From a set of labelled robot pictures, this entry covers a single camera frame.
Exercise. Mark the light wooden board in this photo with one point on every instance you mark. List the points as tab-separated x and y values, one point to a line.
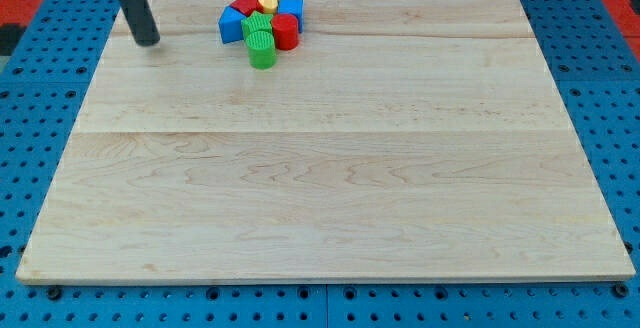
402	141

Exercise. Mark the green cylinder block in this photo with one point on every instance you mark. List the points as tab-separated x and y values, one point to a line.
261	49

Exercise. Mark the red cylinder block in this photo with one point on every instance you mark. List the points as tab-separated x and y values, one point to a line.
285	29

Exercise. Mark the green star block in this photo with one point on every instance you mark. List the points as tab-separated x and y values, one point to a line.
256	22

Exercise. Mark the blue cube block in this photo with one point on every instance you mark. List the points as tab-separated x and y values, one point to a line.
293	7

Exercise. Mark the blue pentagon block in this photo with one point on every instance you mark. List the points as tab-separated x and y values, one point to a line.
230	25

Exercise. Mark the yellow heart block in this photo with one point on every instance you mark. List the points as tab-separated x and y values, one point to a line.
268	6

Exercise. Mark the red star block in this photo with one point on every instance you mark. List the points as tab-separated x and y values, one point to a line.
246	7

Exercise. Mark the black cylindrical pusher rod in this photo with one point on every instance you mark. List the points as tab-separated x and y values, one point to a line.
141	22

